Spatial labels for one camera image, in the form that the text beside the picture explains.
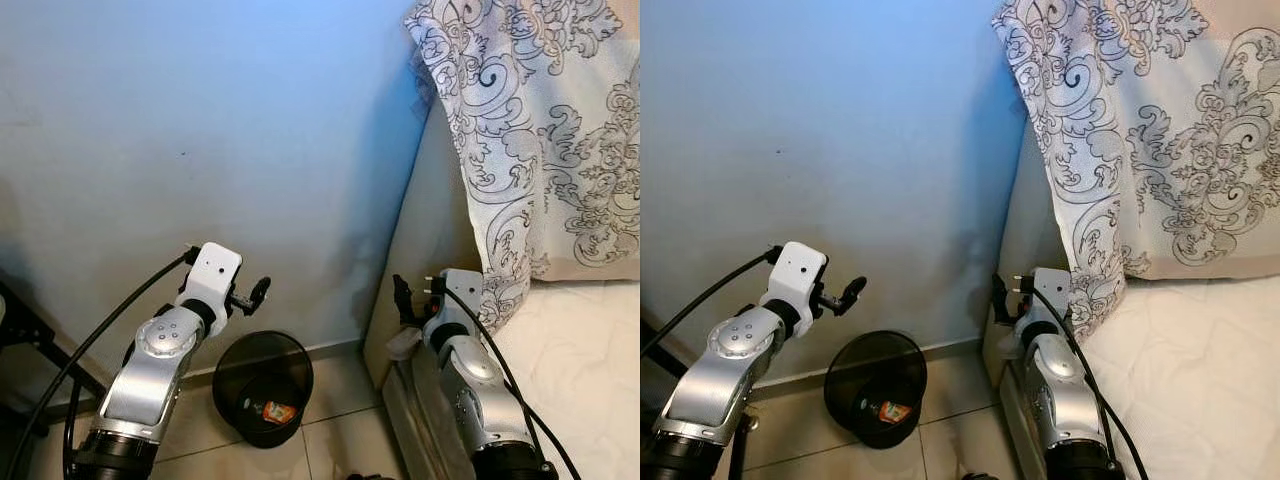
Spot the black mesh trash bin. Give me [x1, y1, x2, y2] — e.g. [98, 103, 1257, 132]
[212, 331, 314, 449]
[824, 331, 928, 449]

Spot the black metal stand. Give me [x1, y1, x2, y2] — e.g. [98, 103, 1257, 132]
[0, 285, 106, 401]

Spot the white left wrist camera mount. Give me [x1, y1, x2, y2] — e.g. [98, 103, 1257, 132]
[760, 241, 829, 319]
[178, 242, 244, 319]

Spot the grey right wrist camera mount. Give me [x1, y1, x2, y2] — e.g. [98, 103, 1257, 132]
[1018, 267, 1073, 336]
[425, 268, 486, 336]

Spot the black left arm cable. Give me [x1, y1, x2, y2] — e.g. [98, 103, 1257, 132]
[640, 245, 783, 361]
[0, 248, 196, 480]

